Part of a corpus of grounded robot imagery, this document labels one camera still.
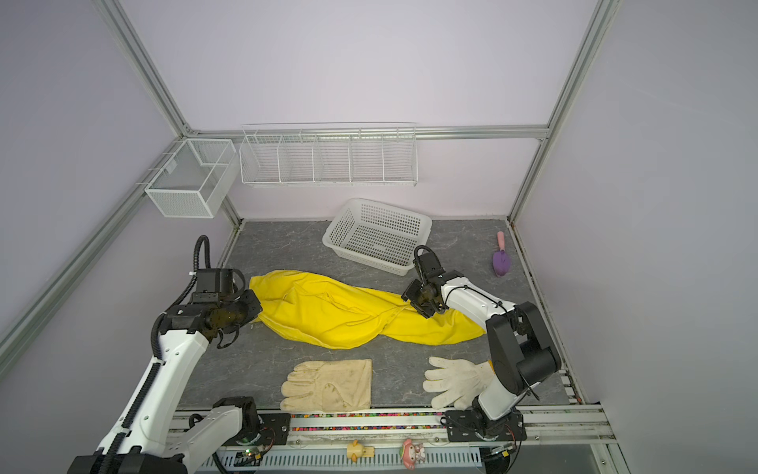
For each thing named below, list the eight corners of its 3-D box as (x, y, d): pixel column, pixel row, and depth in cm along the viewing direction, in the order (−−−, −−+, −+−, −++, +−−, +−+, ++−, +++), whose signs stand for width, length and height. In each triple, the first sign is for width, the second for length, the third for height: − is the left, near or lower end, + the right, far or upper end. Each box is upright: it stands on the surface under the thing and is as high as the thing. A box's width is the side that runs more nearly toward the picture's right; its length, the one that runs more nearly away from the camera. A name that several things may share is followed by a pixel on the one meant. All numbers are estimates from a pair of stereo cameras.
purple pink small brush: (493, 275, 106) (494, 271, 104) (492, 234, 119) (494, 230, 117) (509, 277, 106) (511, 273, 104) (507, 236, 118) (509, 232, 116)
